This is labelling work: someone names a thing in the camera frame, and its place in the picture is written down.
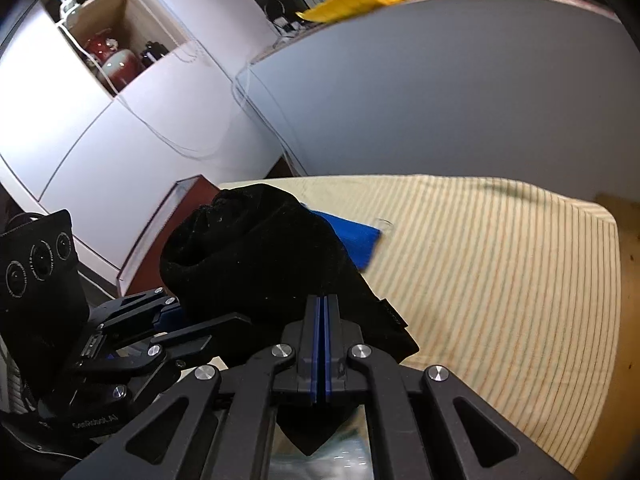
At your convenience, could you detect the black fleece cloth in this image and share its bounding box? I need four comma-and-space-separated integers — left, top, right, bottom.
160, 183, 421, 456

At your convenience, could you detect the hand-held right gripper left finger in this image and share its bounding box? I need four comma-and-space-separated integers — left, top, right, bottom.
62, 296, 320, 480

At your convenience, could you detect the white cable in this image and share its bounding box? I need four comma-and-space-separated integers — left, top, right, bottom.
47, 0, 236, 162

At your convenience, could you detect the black bottle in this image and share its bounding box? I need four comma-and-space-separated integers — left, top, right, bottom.
140, 41, 169, 69

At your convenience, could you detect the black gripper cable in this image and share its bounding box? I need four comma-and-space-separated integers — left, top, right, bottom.
4, 212, 43, 233

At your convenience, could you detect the dark red storage box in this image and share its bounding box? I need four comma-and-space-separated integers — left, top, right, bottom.
117, 175, 222, 297

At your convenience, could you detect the white cabinet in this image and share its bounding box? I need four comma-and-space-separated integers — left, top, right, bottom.
0, 0, 296, 273

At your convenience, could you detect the grey counter with wooden edge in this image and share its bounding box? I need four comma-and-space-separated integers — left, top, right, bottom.
235, 0, 623, 183

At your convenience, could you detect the red ceramic jar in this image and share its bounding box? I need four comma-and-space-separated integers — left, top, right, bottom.
97, 49, 142, 92

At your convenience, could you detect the red teapot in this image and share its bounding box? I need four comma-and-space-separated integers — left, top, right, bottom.
84, 30, 121, 63

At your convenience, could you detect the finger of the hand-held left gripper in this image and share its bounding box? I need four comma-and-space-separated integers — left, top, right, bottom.
87, 287, 187, 343
67, 312, 253, 403

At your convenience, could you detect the blue towel cloth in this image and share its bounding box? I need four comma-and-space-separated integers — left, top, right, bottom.
300, 202, 382, 272

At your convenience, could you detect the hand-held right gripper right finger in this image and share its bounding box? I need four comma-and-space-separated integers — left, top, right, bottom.
320, 296, 576, 480

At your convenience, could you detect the cream striped table cloth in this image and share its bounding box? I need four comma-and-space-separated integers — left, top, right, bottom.
210, 175, 621, 476

